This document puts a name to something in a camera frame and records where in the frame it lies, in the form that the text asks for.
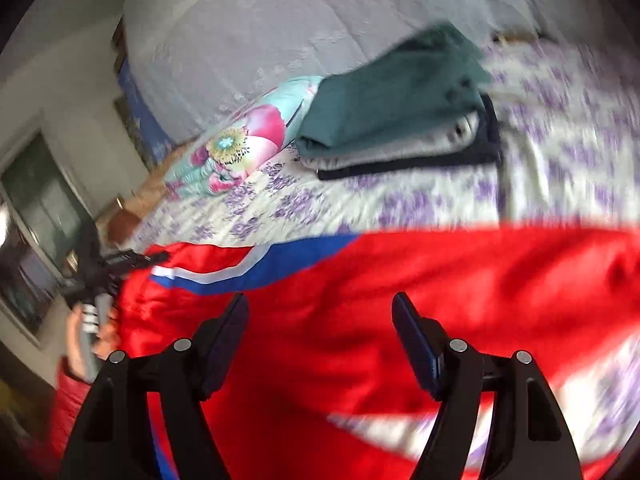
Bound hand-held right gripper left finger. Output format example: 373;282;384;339
60;292;251;480

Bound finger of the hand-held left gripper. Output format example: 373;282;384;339
100;250;171;272

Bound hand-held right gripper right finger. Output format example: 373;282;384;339
391;291;583;480

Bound red pants with blue stripe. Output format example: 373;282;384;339
117;225;640;480

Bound grey folded pants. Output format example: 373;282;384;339
300;110;488;171

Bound navy folded pants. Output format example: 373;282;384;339
317;92;503;182

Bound teal folded pants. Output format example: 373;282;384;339
295;21;493;158

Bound person's left hand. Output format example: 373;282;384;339
65;305;122;378

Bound orange satin pillow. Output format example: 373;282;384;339
97;155;201;251

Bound window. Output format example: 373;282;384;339
0;130;101;336

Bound blue patterned cloth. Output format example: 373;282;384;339
116;57;173;171

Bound purple floral bed sheet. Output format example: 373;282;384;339
130;35;640;461

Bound floral folded blanket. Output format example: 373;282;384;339
162;75;326;201

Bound lavender embroidered cover on headboard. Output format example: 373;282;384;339
122;0;541;143

